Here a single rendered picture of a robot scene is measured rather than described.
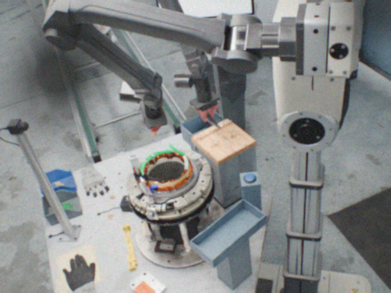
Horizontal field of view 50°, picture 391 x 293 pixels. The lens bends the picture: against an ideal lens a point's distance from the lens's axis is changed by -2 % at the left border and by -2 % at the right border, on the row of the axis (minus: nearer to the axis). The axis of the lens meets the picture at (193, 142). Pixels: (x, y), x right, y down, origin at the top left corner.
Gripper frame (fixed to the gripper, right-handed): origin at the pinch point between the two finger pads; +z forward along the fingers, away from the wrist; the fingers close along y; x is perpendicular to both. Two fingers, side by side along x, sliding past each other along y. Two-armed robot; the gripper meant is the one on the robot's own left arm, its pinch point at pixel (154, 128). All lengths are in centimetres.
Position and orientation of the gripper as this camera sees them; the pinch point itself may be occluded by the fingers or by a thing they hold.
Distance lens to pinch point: 143.5
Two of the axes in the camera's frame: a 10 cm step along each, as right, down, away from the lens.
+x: 9.5, -2.3, 2.0
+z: -0.6, 5.3, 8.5
